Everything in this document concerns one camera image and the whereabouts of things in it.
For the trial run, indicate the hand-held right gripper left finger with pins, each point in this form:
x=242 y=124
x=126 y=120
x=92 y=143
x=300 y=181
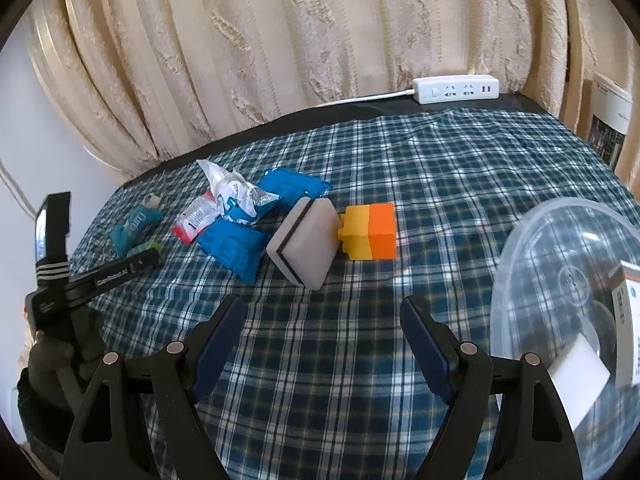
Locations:
x=215 y=355

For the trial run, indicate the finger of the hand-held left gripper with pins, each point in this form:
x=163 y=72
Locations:
x=115 y=275

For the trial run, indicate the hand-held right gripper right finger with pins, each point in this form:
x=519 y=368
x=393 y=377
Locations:
x=425 y=345

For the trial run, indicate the red and white packet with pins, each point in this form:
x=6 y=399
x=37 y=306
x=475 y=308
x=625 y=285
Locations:
x=195 y=217

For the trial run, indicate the blue packet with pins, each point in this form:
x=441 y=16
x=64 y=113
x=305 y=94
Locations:
x=287 y=185
x=230 y=247

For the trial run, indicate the yellow and orange block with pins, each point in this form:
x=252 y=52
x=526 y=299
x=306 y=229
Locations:
x=370 y=232

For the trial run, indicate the clear plastic container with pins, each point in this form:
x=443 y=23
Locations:
x=540 y=270

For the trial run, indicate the white packets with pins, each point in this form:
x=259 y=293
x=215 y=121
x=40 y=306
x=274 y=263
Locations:
x=225 y=185

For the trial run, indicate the grey sponge block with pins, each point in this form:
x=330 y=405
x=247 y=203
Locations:
x=310 y=240

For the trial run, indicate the person's left hand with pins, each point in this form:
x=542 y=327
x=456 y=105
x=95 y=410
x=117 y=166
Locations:
x=55 y=360

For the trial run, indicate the small green object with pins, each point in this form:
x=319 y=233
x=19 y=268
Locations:
x=147 y=247

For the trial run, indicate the teal tube with white cap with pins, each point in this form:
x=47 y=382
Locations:
x=132 y=225

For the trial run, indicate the white eraser block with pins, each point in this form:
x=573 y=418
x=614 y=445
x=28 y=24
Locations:
x=580 y=385

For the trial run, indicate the blue plaid cloth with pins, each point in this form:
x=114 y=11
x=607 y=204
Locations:
x=400 y=185

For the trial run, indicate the white box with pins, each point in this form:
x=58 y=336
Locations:
x=627 y=325

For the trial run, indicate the white power strip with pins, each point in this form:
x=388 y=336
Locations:
x=460 y=90

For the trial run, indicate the cream patterned curtain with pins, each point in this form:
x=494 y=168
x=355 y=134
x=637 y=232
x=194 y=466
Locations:
x=250 y=35

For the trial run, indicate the white tower appliance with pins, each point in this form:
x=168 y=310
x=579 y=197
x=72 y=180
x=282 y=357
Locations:
x=607 y=115

